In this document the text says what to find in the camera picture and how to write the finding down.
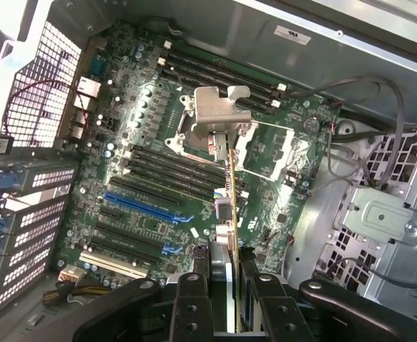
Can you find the white expansion slot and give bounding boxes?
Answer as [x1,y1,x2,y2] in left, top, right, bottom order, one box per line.
[78,251,149,281]

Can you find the short black expansion slot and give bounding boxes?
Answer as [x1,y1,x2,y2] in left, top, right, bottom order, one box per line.
[98,208,123,222]

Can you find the silver metal drive cage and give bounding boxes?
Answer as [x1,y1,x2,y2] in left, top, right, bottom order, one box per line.
[282,120,417,321]

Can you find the blue expansion slot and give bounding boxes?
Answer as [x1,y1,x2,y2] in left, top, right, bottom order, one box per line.
[103,191,195,226]

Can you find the green motherboard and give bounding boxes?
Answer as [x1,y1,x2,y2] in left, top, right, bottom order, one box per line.
[53,33,343,286]

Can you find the metal socket cover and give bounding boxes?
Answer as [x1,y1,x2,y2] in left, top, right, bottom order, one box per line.
[236,119,313,183]

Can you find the coin cell battery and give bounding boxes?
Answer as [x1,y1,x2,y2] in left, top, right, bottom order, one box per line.
[302,115,322,135]

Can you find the CPU socket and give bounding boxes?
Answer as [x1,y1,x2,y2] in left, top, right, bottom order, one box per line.
[163,93,263,169]

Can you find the open black PC case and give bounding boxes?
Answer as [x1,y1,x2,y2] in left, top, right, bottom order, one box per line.
[0,0,417,342]

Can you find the yellow black power wires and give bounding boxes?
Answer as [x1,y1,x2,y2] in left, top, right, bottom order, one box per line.
[42,266,111,307]

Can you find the long looping wire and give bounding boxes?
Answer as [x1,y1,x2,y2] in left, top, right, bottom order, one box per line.
[288,75,407,190]

